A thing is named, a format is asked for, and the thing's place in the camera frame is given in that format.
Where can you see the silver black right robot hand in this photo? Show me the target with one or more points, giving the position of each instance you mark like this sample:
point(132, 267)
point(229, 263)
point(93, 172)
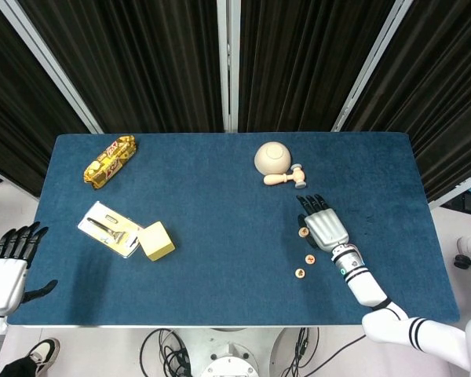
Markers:
point(327, 229)

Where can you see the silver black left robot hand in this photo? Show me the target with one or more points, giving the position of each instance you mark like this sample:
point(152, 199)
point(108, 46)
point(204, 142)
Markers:
point(4, 282)

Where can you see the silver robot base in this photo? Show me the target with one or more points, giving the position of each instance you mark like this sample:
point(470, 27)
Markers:
point(229, 361)

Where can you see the wooden toy hammer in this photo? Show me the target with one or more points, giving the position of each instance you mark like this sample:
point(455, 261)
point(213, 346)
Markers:
point(276, 180)

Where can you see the black white sneaker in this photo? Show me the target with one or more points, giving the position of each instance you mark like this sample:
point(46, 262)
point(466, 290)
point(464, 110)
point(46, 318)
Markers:
point(43, 353)

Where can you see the black trouser leg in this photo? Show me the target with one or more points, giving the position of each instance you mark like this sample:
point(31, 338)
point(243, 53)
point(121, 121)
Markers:
point(15, 367)

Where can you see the beige upturned bowl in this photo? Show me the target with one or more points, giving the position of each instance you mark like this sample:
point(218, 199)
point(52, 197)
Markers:
point(272, 157)

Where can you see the blue fabric table cover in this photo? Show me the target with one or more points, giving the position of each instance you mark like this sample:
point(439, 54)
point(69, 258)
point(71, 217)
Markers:
point(220, 235)

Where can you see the razor in blister pack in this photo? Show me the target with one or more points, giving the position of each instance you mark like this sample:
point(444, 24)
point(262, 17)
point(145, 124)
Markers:
point(106, 228)

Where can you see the white shoe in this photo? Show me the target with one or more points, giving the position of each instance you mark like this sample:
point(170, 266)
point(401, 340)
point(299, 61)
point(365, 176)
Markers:
point(467, 244)

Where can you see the yellow white cube box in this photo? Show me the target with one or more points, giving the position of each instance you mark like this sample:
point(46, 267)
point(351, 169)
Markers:
point(157, 241)

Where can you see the gold biscuit pack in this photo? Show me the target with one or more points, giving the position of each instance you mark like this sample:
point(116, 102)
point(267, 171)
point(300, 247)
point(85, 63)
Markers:
point(110, 163)

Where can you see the black pleated curtain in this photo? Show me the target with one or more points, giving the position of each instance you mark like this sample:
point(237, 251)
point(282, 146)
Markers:
point(141, 59)
point(15, 98)
point(298, 59)
point(435, 98)

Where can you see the white partition post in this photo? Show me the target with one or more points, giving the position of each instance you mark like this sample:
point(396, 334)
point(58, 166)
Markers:
point(221, 59)
point(51, 66)
point(371, 66)

